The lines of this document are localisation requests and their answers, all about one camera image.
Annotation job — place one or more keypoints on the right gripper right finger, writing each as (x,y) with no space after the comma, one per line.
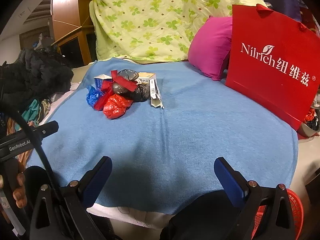
(265,213)

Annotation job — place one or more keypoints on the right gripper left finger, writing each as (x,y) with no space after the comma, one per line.
(68,218)

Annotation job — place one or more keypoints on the blue plastic bag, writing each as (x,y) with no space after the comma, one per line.
(93,95)

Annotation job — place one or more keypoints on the red plastic bag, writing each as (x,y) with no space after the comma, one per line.
(116,106)

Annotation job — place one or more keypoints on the black plastic trash bag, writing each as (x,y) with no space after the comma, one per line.
(124,84)

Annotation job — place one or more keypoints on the person's left hand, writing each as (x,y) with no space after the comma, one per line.
(12,180)

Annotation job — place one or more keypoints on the patterned yellow garment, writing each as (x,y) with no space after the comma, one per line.
(12,127)

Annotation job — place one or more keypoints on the teal garment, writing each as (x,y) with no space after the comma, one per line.
(31,114)

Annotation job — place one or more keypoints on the red plastic basket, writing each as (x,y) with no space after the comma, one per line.
(297,211)

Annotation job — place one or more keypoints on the pink bed sheet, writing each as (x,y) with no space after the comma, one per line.
(154,220)

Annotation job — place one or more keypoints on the black clothes pile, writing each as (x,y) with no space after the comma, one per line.
(36,74)

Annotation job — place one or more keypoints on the blue blanket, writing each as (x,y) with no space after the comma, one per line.
(163,157)

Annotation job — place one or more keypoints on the red ribbon bow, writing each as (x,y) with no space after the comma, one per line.
(108,92)

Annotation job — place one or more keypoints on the white paper leaflet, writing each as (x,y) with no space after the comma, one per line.
(155,95)

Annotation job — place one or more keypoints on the red paper shopping bag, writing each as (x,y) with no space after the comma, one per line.
(274,61)

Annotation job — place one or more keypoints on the orange white medicine box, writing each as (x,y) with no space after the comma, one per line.
(145,77)

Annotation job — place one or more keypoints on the magenta pillow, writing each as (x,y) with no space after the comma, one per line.
(210,48)

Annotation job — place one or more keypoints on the green clover quilt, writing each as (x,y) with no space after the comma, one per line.
(149,31)

